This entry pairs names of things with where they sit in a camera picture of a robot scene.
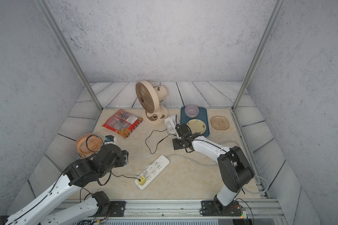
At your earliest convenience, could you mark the small white fan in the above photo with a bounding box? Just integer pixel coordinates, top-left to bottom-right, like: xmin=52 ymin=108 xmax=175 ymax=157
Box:
xmin=164 ymin=115 xmax=178 ymax=137

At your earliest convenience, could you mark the teal tray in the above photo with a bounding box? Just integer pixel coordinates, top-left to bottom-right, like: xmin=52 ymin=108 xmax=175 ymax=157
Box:
xmin=180 ymin=107 xmax=210 ymax=137

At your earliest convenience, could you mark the red snack bag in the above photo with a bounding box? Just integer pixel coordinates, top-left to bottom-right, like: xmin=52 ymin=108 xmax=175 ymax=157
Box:
xmin=102 ymin=109 xmax=143 ymax=139

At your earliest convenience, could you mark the brown glass plate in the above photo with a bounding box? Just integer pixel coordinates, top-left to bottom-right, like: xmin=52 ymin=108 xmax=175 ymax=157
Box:
xmin=210 ymin=115 xmax=230 ymax=130

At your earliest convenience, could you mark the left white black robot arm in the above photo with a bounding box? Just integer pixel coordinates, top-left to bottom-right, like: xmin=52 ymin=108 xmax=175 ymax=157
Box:
xmin=0 ymin=144 xmax=129 ymax=225

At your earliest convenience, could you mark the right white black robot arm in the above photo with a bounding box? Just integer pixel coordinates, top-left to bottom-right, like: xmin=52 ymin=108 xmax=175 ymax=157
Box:
xmin=173 ymin=124 xmax=255 ymax=210

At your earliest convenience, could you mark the orange small fan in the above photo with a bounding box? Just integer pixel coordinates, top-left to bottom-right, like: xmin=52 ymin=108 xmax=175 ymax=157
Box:
xmin=76 ymin=133 xmax=104 ymax=158

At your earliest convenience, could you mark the beige desk fan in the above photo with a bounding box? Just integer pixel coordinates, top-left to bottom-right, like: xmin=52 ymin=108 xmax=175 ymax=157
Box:
xmin=135 ymin=81 xmax=169 ymax=125

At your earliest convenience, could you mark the yellow round plate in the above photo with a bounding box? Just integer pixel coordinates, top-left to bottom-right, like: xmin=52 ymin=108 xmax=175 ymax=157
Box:
xmin=187 ymin=119 xmax=207 ymax=135

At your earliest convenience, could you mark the purple bowl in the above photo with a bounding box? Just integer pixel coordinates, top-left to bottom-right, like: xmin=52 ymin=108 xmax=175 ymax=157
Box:
xmin=185 ymin=105 xmax=200 ymax=118

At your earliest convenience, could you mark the yellow plug adapter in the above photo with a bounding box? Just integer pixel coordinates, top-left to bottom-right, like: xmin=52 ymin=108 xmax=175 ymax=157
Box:
xmin=137 ymin=176 xmax=146 ymax=186

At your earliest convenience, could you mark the orange fan black cable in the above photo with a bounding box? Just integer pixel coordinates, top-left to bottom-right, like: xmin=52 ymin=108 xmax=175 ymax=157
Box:
xmin=111 ymin=171 xmax=140 ymax=181

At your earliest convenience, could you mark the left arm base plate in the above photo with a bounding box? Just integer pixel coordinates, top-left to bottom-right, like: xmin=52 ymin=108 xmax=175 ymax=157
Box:
xmin=103 ymin=201 xmax=127 ymax=218

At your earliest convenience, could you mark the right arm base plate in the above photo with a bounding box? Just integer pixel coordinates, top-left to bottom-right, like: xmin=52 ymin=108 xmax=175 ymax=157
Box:
xmin=200 ymin=201 xmax=243 ymax=217

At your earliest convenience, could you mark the power strip white cable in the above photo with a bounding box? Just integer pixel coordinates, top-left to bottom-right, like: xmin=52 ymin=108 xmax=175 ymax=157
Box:
xmin=166 ymin=140 xmax=269 ymax=195

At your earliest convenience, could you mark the aluminium mounting rail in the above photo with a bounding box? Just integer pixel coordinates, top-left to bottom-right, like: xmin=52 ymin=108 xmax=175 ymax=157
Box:
xmin=39 ymin=198 xmax=288 ymax=225

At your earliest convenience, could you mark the left aluminium frame post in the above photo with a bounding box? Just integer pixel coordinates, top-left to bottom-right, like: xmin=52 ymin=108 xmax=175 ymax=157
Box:
xmin=34 ymin=0 xmax=104 ymax=112

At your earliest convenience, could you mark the aluminium frame post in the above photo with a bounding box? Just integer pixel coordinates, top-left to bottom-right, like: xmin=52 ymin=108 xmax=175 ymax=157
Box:
xmin=232 ymin=0 xmax=285 ymax=112
xmin=34 ymin=0 xmax=104 ymax=112

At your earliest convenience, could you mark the right aluminium frame post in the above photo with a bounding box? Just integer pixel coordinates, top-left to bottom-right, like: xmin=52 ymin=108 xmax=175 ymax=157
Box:
xmin=232 ymin=0 xmax=285 ymax=112

